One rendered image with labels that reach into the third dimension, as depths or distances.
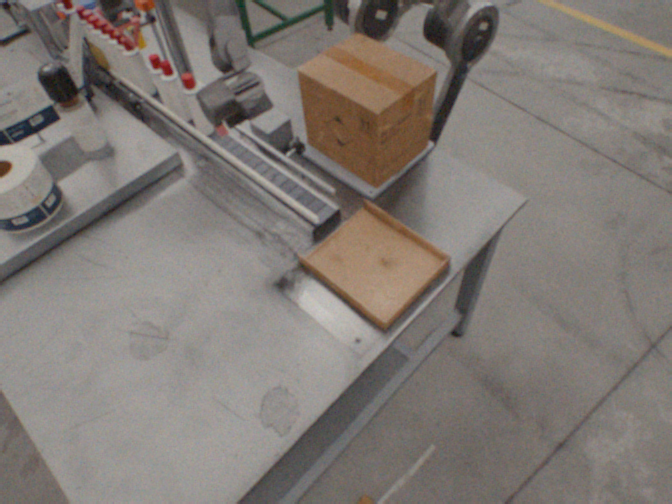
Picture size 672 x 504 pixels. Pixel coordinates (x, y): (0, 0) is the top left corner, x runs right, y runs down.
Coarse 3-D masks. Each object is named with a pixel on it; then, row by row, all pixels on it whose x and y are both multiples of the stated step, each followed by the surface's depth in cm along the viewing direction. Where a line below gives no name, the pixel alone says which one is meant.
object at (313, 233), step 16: (112, 80) 176; (128, 96) 173; (144, 112) 170; (176, 128) 158; (192, 144) 155; (240, 176) 142; (288, 176) 141; (256, 192) 141; (272, 208) 139; (336, 208) 133; (304, 224) 130
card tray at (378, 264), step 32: (352, 224) 135; (384, 224) 134; (320, 256) 129; (352, 256) 128; (384, 256) 128; (416, 256) 127; (448, 256) 123; (352, 288) 122; (384, 288) 122; (416, 288) 121; (384, 320) 116
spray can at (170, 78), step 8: (160, 64) 143; (168, 64) 143; (168, 72) 144; (176, 72) 148; (168, 80) 146; (176, 80) 147; (168, 88) 148; (176, 88) 148; (176, 96) 150; (184, 96) 152; (176, 104) 152; (184, 104) 154; (176, 112) 155; (184, 112) 155; (184, 120) 158
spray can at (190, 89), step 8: (184, 80) 138; (192, 80) 139; (184, 88) 142; (192, 88) 140; (192, 96) 141; (192, 104) 144; (192, 112) 146; (200, 112) 146; (200, 120) 148; (200, 128) 151; (208, 128) 152
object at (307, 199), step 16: (160, 96) 168; (160, 112) 163; (224, 144) 151; (240, 144) 151; (224, 160) 147; (240, 160) 146; (256, 160) 146; (272, 176) 141; (288, 192) 137; (304, 192) 137; (288, 208) 135; (320, 208) 133; (320, 224) 130
